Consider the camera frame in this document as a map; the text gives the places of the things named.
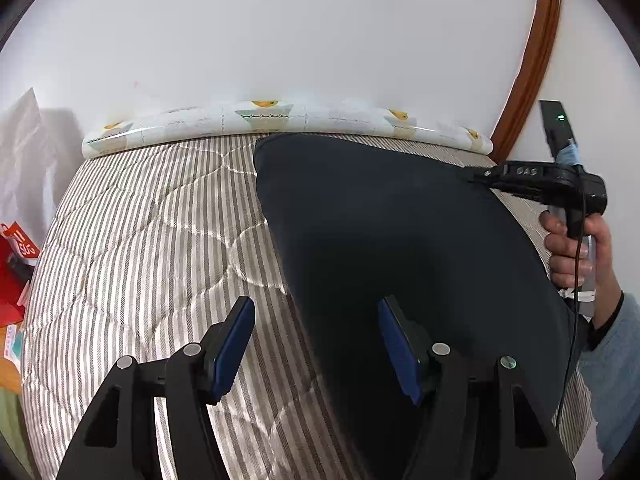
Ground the green cloth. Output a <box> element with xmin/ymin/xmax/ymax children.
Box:
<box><xmin>0</xmin><ymin>390</ymin><xmax>31</xmax><ymax>461</ymax></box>

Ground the wooden nightstand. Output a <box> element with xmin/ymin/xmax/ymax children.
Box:
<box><xmin>0</xmin><ymin>325</ymin><xmax>26</xmax><ymax>393</ymax></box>

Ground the person's right hand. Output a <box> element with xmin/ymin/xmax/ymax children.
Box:
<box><xmin>539</xmin><ymin>210</ymin><xmax>618</xmax><ymax>312</ymax></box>

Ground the brown wooden door frame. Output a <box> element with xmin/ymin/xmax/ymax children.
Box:
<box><xmin>490</xmin><ymin>0</ymin><xmax>565</xmax><ymax>163</ymax></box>

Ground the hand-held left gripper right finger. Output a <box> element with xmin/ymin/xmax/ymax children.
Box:
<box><xmin>377</xmin><ymin>296</ymin><xmax>576</xmax><ymax>480</ymax></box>

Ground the striped quilted mattress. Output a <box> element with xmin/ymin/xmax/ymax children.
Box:
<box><xmin>20</xmin><ymin>132</ymin><xmax>601</xmax><ymax>480</ymax></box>

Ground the person's right forearm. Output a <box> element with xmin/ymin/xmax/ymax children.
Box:
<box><xmin>575</xmin><ymin>285</ymin><xmax>640</xmax><ymax>471</ymax></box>

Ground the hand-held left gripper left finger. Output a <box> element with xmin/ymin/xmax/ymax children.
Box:
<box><xmin>55</xmin><ymin>296</ymin><xmax>257</xmax><ymax>480</ymax></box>

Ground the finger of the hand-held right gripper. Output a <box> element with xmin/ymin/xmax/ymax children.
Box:
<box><xmin>462</xmin><ymin>165</ymin><xmax>507</xmax><ymax>192</ymax></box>

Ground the white crumpled paper bag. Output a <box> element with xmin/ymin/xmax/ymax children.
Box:
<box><xmin>0</xmin><ymin>87</ymin><xmax>86</xmax><ymax>231</ymax></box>

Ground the white teal packet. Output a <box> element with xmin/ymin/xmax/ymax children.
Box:
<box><xmin>4</xmin><ymin>325</ymin><xmax>25</xmax><ymax>361</ymax></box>

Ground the black t-shirt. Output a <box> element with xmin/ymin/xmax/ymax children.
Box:
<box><xmin>252</xmin><ymin>131</ymin><xmax>576</xmax><ymax>480</ymax></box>

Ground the rolled white printed mat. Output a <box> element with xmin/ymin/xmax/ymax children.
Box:
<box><xmin>81</xmin><ymin>99</ymin><xmax>495</xmax><ymax>160</ymax></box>

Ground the red cardboard box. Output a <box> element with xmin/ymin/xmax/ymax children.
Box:
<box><xmin>0</xmin><ymin>222</ymin><xmax>41</xmax><ymax>328</ymax></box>

